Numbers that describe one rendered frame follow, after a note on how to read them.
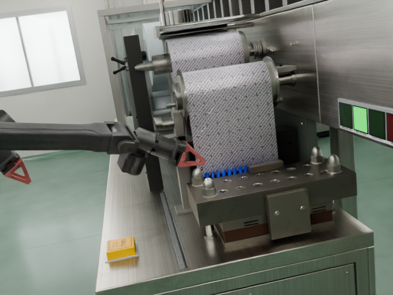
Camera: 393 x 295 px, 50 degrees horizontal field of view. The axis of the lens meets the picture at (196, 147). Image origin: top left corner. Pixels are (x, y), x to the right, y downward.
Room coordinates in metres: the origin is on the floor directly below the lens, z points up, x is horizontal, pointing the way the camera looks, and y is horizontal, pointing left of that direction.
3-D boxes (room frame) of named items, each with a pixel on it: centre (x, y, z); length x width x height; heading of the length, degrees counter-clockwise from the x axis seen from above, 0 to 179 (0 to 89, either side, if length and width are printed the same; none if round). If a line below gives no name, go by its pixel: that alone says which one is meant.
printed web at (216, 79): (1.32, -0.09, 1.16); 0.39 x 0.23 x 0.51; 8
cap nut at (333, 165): (1.00, -0.33, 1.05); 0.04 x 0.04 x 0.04
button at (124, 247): (0.98, 0.23, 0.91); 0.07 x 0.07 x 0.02; 8
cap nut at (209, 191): (0.95, -0.02, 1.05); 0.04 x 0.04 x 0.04
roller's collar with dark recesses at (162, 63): (1.42, 0.07, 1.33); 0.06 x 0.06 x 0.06; 8
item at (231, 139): (1.13, -0.11, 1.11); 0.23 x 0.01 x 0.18; 98
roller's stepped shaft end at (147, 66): (1.41, 0.13, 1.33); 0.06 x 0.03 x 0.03; 98
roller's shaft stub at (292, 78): (1.22, -0.27, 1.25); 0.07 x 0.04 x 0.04; 98
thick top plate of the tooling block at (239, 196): (1.02, -0.17, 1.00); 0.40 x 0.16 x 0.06; 98
